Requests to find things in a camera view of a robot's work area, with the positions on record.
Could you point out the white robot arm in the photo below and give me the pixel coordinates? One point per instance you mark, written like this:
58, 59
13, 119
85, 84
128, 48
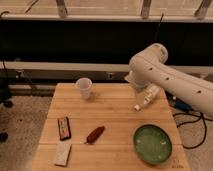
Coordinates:
148, 66

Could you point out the green ceramic bowl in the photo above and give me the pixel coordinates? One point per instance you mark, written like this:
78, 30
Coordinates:
152, 144

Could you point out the white tube bottle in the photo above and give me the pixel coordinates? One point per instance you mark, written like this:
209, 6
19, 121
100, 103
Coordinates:
146, 96

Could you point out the red chili pepper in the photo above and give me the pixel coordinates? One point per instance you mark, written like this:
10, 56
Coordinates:
94, 135

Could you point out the dark brown rectangular box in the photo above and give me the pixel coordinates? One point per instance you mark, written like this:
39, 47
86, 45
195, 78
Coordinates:
64, 128

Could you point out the blue box on floor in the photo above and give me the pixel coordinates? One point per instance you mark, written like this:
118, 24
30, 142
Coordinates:
182, 106

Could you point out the white rectangular sponge block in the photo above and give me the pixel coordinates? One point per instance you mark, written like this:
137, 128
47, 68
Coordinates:
62, 154

